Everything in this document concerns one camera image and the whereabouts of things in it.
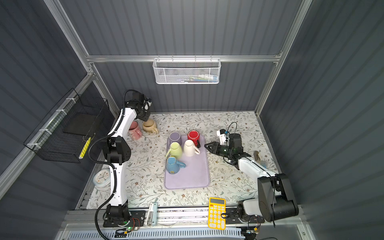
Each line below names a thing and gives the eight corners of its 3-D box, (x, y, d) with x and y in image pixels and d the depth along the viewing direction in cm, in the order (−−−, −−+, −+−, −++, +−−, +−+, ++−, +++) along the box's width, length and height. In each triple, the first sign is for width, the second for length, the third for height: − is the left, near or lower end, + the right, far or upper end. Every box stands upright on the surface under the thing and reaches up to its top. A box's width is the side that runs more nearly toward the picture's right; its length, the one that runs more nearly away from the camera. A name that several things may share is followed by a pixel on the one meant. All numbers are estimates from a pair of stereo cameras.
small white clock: (95, 188, 85) (92, 187, 83) (95, 174, 90) (92, 172, 88) (111, 182, 87) (108, 181, 85) (110, 169, 92) (108, 167, 90)
